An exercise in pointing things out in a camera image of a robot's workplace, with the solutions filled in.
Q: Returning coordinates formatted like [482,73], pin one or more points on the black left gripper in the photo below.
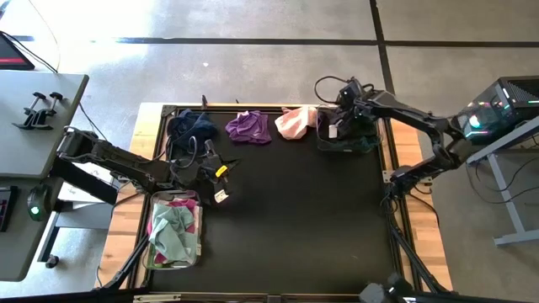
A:
[202,168]

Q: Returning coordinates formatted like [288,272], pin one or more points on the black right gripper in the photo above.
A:
[349,120]

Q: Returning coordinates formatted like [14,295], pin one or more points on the teal towel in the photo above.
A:
[358,146]

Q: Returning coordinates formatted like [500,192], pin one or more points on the purple towel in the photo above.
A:
[248,126]

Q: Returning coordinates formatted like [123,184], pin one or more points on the navy blue towel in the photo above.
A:
[189,126]

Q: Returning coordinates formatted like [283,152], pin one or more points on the pink towel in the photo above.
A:
[295,122]

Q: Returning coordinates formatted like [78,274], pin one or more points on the magenta towel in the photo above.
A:
[185,205]

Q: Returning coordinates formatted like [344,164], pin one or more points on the light green towel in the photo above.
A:
[172,235]

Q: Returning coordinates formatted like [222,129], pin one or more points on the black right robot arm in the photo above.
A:
[404,110]

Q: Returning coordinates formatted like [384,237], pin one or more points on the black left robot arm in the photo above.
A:
[126,162]

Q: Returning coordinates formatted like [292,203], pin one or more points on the clear plastic basket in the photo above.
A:
[168,194]
[320,126]

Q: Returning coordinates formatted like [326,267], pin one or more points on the small black clip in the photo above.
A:
[204,103]

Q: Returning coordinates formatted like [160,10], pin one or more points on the black table mat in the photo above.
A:
[295,235]

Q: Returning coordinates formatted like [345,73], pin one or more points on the black diagonal support beam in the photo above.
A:
[84,181]

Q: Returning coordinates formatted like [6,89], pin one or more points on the black RGB computer case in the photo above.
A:
[505,105]

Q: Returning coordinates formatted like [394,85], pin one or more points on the black screw clamp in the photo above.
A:
[44,113]
[26,123]

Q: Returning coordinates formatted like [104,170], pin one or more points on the black glowing computer mouse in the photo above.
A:
[40,202]

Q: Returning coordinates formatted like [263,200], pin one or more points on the black caster wheel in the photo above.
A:
[51,262]

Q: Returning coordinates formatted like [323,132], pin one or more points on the large grey desk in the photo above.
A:
[21,155]

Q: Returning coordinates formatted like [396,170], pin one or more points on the grey metal-legged desk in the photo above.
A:
[516,238]

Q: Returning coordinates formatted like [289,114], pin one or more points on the black keyboard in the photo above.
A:
[7,208]

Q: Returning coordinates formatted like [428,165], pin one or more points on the black monitor with red line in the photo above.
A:
[12,54]

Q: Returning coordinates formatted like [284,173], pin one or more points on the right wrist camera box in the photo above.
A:
[348,90]

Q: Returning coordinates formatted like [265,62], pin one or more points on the silver flat bracket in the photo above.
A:
[156,298]

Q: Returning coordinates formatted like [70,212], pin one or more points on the grey metal base plate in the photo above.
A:
[84,216]

